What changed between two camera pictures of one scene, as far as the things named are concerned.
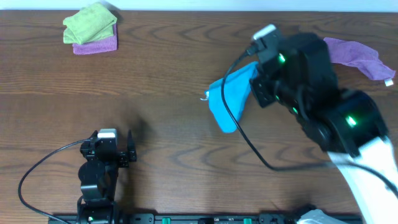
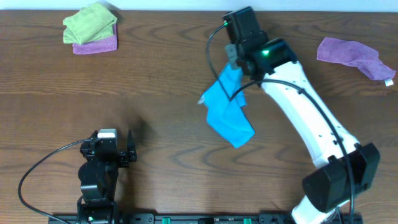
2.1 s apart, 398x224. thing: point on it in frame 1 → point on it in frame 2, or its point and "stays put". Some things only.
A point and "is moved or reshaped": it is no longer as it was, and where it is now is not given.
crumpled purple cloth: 364,59 stays put
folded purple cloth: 102,45 stays put
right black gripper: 260,86 → 232,51
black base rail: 214,218 stays put
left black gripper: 123,158 stays put
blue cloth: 237,88 is moved or reshaped
